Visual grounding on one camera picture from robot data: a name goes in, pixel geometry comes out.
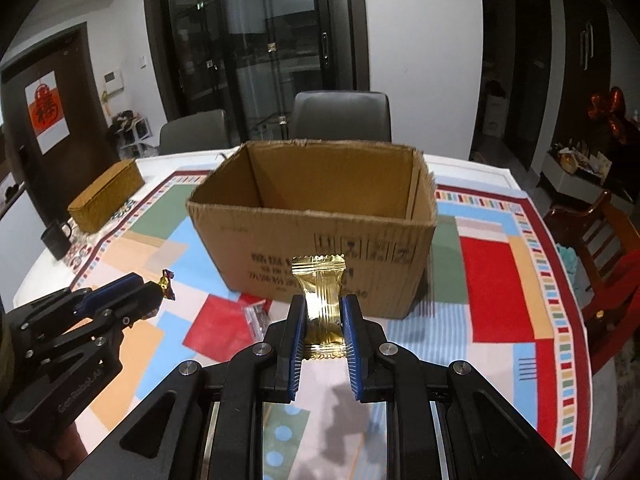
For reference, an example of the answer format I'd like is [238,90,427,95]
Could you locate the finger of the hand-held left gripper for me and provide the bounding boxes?
[30,282,164,362]
[10,272,144,334]

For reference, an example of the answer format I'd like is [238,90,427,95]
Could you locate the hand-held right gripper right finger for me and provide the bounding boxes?
[341,294,576,480]

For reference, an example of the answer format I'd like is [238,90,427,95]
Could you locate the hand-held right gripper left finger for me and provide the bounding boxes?
[85,295,308,480]

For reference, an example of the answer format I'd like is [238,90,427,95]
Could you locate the purple-gold candy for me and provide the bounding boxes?
[157,270,177,302]

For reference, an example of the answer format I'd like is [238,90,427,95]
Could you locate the gold snack packet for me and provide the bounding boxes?
[291,254,347,361]

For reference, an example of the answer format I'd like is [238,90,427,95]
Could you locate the brown cardboard box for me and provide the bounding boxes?
[186,139,440,321]

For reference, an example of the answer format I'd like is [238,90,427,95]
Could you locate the person's left hand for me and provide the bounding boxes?
[47,410,89,467]

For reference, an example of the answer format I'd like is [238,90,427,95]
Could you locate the small clear wrapped snack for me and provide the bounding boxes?
[243,302,274,339]

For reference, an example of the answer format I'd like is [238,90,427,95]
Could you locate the black mug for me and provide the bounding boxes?
[41,220,74,261]

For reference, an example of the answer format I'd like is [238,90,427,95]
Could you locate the woven wicker basket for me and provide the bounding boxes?
[67,159,144,235]

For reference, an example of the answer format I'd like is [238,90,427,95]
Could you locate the colourful patterned tablecloth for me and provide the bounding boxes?
[12,152,589,480]

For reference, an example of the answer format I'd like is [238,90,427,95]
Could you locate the white shoe rack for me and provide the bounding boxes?
[110,109,151,157]

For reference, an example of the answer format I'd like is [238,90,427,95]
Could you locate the narrow grey chair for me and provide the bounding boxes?
[158,108,229,157]

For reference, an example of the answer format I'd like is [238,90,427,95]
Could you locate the dark brown door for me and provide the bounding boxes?
[0,22,119,223]

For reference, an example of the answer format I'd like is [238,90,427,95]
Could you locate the red door poster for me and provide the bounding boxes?
[26,71,70,154]

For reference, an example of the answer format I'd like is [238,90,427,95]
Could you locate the teal cloth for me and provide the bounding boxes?
[555,244,584,292]

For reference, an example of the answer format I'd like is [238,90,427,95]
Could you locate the wide grey chair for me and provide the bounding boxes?
[289,90,393,144]

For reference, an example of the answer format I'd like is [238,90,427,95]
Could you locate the brown wooden chair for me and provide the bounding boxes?
[542,189,640,376]

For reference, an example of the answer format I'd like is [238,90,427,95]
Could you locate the red cloth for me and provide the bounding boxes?
[582,244,640,332]

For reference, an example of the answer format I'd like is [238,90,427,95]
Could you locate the black glass sliding door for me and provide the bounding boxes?
[144,0,369,147]

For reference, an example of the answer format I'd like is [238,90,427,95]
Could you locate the white side cabinet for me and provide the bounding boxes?
[540,147,627,197]

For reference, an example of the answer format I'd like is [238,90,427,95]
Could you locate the red foil balloon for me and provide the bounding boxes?
[587,86,629,144]

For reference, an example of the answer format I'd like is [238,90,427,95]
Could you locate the dark wardrobe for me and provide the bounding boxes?
[556,0,614,108]

